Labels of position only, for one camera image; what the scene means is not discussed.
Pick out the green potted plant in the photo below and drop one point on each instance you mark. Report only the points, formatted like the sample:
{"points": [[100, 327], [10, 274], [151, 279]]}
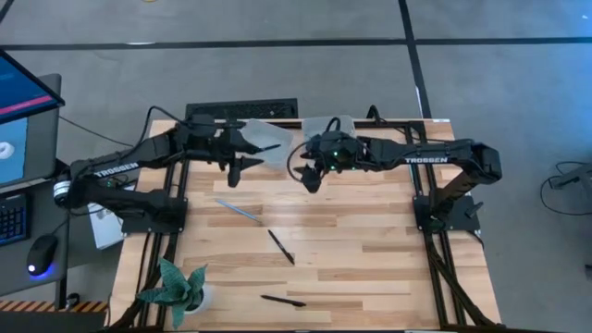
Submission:
{"points": [[173, 289]]}

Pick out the white plant pot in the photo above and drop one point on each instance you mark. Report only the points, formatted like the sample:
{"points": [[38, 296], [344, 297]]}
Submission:
{"points": [[205, 300]]}

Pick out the dark floor stand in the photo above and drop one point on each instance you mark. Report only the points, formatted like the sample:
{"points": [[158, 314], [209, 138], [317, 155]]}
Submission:
{"points": [[573, 178]]}

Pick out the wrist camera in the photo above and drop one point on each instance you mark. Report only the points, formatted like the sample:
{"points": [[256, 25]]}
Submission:
{"points": [[202, 124], [333, 137]]}

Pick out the grey plastic bin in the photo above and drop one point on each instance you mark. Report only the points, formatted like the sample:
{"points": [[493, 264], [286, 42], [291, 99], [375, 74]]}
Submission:
{"points": [[277, 134], [314, 125]]}

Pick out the blue screen computer monitor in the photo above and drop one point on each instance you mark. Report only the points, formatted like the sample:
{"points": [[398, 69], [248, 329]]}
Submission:
{"points": [[23, 88]]}

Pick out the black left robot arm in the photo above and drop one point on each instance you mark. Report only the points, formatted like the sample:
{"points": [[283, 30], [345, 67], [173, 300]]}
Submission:
{"points": [[115, 168]]}

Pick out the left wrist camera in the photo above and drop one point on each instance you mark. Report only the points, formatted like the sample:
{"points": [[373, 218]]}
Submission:
{"points": [[202, 124]]}

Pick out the black keyboard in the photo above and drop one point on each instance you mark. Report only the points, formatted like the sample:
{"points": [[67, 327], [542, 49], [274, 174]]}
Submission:
{"points": [[11, 219]]}

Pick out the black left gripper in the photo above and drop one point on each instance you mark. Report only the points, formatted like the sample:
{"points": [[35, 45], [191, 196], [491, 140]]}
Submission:
{"points": [[208, 148]]}

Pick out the dark grey box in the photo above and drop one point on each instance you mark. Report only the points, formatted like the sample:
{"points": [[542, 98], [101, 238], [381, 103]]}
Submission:
{"points": [[69, 324]]}

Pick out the black computer mouse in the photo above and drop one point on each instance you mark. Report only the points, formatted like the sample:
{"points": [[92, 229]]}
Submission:
{"points": [[42, 254]]}

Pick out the black caster wheel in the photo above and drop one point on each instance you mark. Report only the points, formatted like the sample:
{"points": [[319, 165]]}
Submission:
{"points": [[73, 300]]}

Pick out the black aluminium table frame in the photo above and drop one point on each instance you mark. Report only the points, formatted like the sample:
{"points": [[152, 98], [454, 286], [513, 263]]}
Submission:
{"points": [[398, 124]]}

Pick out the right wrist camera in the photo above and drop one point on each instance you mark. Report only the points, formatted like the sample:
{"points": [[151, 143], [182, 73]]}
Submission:
{"points": [[333, 137]]}

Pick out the yellow black striped strip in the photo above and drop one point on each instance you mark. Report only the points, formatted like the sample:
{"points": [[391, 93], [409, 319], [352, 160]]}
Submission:
{"points": [[88, 306]]}

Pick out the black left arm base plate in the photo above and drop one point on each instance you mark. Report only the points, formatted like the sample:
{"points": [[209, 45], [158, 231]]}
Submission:
{"points": [[139, 226]]}

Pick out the black pen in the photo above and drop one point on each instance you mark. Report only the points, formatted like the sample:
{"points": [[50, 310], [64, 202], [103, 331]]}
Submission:
{"points": [[280, 246], [282, 300], [273, 147]]}

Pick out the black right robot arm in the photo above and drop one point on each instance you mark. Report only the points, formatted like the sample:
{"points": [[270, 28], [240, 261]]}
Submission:
{"points": [[398, 152]]}

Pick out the white paper booklet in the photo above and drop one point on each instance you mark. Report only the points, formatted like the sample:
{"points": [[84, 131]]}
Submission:
{"points": [[106, 231]]}

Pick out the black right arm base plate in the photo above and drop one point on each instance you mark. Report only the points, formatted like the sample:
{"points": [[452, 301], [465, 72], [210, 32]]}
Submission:
{"points": [[458, 217]]}

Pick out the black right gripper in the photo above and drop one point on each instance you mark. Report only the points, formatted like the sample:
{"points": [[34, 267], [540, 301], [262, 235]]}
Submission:
{"points": [[342, 157]]}

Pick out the grey desk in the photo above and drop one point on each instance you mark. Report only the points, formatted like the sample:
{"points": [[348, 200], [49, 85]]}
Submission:
{"points": [[14, 273]]}

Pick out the grey framed computer monitor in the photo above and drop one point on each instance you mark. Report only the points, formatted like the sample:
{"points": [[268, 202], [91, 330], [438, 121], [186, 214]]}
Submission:
{"points": [[44, 148]]}

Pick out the blue pencil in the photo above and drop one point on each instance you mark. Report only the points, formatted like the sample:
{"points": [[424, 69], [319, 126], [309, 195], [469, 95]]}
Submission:
{"points": [[238, 210]]}

